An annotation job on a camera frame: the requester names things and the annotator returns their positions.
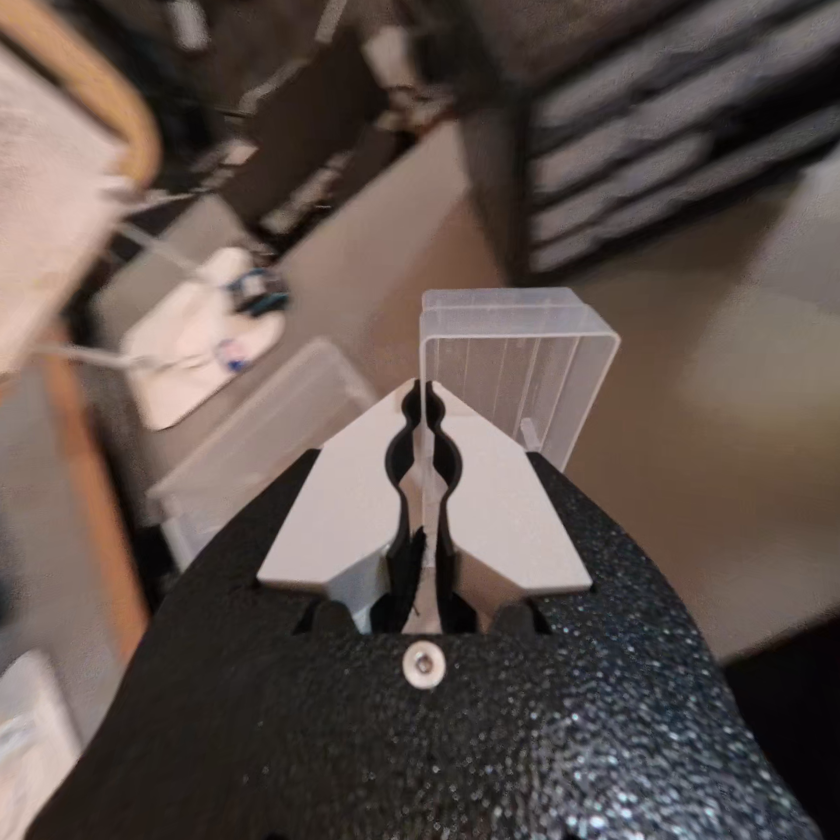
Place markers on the clear plastic storage bin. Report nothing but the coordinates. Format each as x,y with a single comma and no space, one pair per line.
262,426

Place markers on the wooden framed board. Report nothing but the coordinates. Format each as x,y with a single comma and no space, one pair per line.
98,85

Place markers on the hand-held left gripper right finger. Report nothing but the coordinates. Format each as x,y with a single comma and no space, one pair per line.
518,518

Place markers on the clear plastic drawer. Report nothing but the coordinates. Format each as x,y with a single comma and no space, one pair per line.
512,367

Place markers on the white round pad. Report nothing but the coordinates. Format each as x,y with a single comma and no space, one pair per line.
184,367

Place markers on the black drawer cabinet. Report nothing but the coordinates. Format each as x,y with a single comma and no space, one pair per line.
499,197

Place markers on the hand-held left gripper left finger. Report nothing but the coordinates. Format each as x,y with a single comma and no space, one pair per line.
328,518

